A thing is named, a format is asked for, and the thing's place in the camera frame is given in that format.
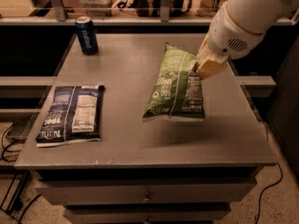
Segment blue chip bag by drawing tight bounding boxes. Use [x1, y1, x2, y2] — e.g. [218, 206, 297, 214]
[36, 85, 105, 147]

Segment upper drawer with knob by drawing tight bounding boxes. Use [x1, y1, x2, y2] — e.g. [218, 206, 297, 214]
[36, 178, 256, 206]

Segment grey table with drawers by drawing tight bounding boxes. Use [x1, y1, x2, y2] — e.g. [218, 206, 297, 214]
[16, 34, 277, 210]

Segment lower drawer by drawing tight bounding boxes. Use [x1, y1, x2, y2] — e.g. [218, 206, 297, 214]
[64, 204, 231, 224]

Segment metal shelf rail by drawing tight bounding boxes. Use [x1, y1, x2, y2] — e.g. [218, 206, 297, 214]
[0, 0, 212, 26]

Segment black bag background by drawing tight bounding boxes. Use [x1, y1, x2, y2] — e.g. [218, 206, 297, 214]
[131, 0, 192, 17]

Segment black cable on right floor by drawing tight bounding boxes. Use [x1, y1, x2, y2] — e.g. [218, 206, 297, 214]
[253, 162, 284, 224]

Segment black cables on left floor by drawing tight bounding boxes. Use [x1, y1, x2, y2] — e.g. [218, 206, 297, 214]
[0, 114, 42, 224]

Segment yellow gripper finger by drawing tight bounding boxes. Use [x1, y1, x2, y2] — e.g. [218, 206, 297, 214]
[197, 35, 208, 60]
[195, 53, 227, 79]

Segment green jalapeno chip bag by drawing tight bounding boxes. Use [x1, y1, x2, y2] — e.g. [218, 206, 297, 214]
[143, 43, 206, 121]

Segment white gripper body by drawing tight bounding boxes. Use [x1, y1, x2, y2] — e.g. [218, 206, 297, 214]
[207, 3, 264, 59]

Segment blue pepsi can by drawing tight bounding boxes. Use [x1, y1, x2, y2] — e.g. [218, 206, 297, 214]
[75, 16, 98, 55]

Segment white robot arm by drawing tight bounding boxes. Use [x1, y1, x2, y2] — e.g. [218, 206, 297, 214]
[193, 0, 299, 79]

